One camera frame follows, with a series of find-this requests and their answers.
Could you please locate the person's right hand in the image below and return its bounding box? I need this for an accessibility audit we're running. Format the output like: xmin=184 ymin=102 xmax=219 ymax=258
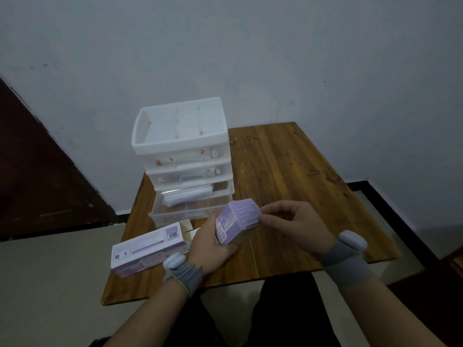
xmin=260 ymin=200 xmax=338 ymax=257

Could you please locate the person's left hand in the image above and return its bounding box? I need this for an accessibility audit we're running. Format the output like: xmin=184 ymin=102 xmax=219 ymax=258
xmin=186 ymin=211 xmax=240 ymax=276

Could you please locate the purple white box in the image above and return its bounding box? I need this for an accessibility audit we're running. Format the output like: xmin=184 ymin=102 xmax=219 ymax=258
xmin=215 ymin=198 xmax=262 ymax=247
xmin=110 ymin=218 xmax=199 ymax=279

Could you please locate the white plastic drawer organizer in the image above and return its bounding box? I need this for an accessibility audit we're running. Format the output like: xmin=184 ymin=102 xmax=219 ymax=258
xmin=131 ymin=97 xmax=236 ymax=229

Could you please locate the person's right forearm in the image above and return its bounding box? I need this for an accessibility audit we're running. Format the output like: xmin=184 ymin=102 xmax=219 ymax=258
xmin=340 ymin=274 xmax=446 ymax=347

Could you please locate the person's left forearm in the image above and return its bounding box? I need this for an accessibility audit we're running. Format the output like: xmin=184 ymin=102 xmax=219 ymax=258
xmin=104 ymin=281 xmax=190 ymax=347

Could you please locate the grey wristband with white tracker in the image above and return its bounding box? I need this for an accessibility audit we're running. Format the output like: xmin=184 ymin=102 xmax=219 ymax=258
xmin=162 ymin=252 xmax=204 ymax=297
xmin=321 ymin=230 xmax=372 ymax=288

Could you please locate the dark wooden furniture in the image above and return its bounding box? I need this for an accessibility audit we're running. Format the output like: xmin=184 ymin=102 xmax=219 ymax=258
xmin=387 ymin=244 xmax=463 ymax=347

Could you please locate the dark brown wooden door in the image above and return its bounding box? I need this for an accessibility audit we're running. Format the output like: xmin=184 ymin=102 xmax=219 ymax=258
xmin=0 ymin=76 xmax=123 ymax=242

